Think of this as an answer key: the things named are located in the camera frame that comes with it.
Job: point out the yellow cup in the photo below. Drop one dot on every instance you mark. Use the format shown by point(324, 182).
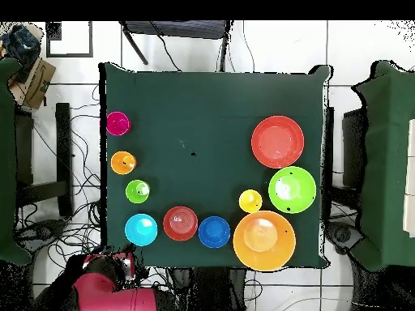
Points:
point(250, 201)

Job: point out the black square frame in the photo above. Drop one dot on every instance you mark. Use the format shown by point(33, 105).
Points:
point(90, 39)

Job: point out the cardboard box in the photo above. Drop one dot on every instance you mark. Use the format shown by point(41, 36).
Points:
point(39, 84)

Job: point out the dark green tablecloth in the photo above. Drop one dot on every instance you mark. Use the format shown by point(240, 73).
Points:
point(194, 107)

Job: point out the light blue bowl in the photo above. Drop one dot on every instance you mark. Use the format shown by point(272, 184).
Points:
point(141, 230)

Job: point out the grey base foot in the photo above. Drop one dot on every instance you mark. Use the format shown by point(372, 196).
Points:
point(343, 235)
point(43, 230)

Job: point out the green covered side table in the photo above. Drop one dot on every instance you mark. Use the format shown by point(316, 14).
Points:
point(6, 162)
point(385, 162)

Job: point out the dark blue bag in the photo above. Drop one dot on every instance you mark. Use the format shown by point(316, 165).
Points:
point(21, 43)

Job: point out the dark blue bowl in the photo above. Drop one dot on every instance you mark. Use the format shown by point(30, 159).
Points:
point(214, 232)

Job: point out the small orange bowl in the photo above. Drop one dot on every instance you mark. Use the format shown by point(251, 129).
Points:
point(180, 223)

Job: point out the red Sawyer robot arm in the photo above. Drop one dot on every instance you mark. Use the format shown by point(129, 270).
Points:
point(107, 298)

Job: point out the green cup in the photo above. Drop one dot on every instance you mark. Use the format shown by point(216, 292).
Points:
point(137, 191)

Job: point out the green bowl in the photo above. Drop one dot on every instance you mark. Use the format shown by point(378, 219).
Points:
point(292, 190)

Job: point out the pink cup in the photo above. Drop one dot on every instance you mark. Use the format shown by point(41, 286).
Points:
point(118, 123)

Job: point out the large yellow bowl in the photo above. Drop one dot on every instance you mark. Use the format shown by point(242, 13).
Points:
point(264, 241)

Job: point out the white board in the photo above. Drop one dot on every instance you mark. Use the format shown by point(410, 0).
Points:
point(410, 178)

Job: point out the large shallow orange bowl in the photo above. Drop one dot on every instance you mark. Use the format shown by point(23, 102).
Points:
point(277, 142)

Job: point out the black table stand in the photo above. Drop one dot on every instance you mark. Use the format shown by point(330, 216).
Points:
point(64, 145)
point(353, 145)

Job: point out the orange cup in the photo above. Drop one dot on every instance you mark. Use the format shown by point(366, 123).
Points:
point(123, 163)

